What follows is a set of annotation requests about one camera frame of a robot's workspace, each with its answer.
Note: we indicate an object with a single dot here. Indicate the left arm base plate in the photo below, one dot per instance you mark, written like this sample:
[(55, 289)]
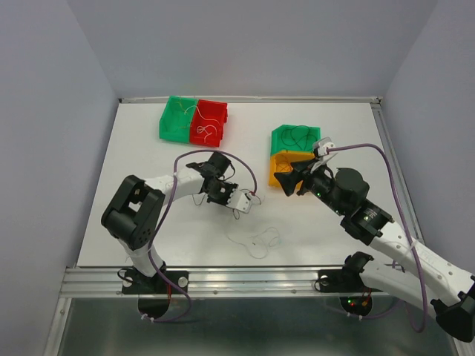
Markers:
[(135, 283)]

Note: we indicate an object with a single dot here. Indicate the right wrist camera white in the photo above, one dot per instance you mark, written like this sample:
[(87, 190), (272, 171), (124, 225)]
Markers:
[(321, 150)]

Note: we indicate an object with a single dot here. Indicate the aluminium front rail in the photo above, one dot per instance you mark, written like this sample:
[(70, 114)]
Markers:
[(203, 282)]

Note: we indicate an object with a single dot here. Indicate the aluminium right rail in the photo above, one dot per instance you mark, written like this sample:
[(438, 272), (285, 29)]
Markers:
[(401, 187)]

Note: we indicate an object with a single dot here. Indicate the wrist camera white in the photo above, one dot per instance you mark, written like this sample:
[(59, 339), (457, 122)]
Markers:
[(240, 200), (321, 150)]

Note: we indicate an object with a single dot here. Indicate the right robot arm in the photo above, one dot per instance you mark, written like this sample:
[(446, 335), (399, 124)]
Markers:
[(428, 281)]

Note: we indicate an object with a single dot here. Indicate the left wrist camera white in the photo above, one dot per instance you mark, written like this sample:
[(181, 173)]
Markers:
[(240, 200)]

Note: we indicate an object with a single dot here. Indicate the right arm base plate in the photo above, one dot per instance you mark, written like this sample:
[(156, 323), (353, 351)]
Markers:
[(335, 281)]

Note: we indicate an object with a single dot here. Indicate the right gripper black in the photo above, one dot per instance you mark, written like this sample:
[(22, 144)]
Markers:
[(289, 179)]

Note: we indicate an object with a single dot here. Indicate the right green plastic bin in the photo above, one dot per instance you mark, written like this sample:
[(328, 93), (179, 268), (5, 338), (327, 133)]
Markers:
[(294, 138)]

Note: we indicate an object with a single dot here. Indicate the red plastic bin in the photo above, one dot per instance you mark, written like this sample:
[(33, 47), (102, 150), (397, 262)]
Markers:
[(207, 126)]

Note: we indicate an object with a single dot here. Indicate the aluminium rail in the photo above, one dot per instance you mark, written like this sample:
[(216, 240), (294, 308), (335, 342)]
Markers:
[(203, 282), (401, 187)]

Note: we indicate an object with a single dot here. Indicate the left green plastic bin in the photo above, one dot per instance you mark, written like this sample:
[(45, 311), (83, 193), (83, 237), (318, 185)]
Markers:
[(175, 122)]

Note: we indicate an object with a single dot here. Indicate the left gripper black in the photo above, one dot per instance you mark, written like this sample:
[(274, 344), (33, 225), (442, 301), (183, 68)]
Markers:
[(230, 187)]

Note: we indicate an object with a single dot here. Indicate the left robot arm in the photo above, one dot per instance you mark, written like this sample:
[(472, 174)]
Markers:
[(133, 213)]

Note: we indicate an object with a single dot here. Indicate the yellow plastic bin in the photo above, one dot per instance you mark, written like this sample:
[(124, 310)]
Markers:
[(280, 162)]

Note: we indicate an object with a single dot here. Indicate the green plastic bin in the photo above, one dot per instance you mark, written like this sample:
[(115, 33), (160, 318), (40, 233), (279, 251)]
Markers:
[(294, 138), (175, 122)]

